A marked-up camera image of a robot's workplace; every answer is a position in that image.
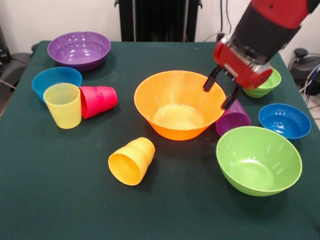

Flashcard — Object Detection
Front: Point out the purple cup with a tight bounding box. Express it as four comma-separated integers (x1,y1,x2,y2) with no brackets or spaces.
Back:
215,98,252,137

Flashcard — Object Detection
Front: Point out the bundle of floor cables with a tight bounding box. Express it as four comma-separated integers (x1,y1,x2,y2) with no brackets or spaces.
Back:
298,62,320,96

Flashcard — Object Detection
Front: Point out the large green bowl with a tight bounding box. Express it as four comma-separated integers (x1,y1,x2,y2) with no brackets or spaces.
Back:
215,125,303,198

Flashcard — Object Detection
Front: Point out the dark blue bowl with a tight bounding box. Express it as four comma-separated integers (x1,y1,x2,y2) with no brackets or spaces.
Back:
258,103,312,143

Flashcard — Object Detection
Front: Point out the translucent yellow-green cup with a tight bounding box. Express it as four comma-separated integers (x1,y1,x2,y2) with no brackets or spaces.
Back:
43,83,82,130

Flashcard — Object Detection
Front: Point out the black wheeled base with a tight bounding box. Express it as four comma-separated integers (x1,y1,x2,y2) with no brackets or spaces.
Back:
287,47,320,85

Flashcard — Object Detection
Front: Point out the large orange bowl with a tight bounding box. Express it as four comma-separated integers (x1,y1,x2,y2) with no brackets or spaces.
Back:
133,70,228,142

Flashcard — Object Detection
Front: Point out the yellow cup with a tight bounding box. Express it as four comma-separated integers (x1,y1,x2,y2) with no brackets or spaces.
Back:
107,136,156,187

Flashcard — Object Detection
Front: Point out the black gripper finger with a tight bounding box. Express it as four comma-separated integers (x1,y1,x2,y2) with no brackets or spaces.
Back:
220,84,242,111
202,64,223,92

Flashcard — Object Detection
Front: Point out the large purple bowl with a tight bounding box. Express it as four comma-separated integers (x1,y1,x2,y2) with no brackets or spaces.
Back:
47,30,112,74

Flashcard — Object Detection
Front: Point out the grey wheeled base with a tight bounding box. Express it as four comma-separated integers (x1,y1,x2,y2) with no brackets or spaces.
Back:
0,51,32,86

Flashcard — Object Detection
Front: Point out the dark green table cloth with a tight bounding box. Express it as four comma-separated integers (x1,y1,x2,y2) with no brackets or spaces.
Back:
0,40,320,240

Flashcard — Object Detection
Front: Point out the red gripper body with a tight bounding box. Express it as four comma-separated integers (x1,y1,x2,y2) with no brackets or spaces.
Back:
212,39,273,91

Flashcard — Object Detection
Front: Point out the black hanging cable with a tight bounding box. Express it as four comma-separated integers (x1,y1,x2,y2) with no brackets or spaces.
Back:
215,0,235,43

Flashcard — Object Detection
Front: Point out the small green bowl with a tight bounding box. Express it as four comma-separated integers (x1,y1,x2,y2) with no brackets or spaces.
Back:
241,67,282,99

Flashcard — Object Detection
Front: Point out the light blue bowl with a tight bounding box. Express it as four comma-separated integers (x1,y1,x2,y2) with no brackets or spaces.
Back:
31,66,83,105

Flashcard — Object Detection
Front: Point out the red cup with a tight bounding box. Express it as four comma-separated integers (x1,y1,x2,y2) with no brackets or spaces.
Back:
79,85,119,120

